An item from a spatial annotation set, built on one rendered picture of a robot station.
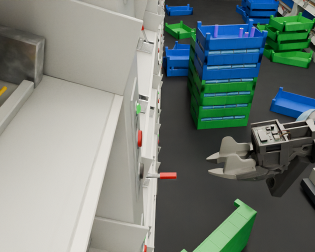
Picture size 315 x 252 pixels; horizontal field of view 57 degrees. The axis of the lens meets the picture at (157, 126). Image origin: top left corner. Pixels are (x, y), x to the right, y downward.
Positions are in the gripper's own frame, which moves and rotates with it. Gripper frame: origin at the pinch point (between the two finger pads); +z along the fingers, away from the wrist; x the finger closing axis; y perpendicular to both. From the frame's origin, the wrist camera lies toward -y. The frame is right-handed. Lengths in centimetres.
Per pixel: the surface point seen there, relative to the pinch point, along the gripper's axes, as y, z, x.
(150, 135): -1.3, 15.0, -16.4
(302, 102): -75, -65, -121
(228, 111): -52, -14, -94
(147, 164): 20.6, 8.2, 18.4
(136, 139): 29.2, 6.7, 24.2
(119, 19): 40.6, 4.1, 28.1
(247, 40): -13, -27, -94
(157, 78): 2.2, 13.0, -41.9
